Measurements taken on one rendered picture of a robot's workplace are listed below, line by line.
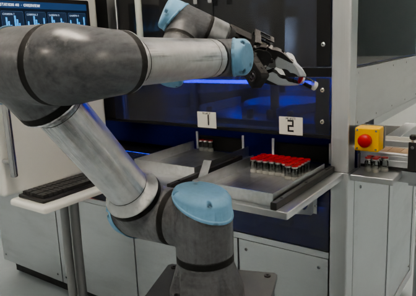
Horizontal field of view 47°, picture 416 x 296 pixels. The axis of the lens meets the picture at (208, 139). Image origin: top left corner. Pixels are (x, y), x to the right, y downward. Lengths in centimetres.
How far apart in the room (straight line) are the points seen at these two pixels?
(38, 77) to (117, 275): 178
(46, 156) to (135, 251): 64
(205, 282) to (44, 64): 51
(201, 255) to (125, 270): 141
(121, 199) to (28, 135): 94
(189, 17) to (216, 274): 54
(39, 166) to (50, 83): 121
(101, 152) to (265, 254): 106
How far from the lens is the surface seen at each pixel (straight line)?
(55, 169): 190
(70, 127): 79
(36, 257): 285
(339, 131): 152
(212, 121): 174
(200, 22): 108
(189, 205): 88
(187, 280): 95
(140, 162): 165
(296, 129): 158
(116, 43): 67
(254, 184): 141
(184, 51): 80
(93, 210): 233
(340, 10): 150
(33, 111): 75
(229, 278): 95
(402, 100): 213
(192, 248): 91
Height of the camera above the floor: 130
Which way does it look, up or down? 12 degrees down
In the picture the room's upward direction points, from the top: 2 degrees counter-clockwise
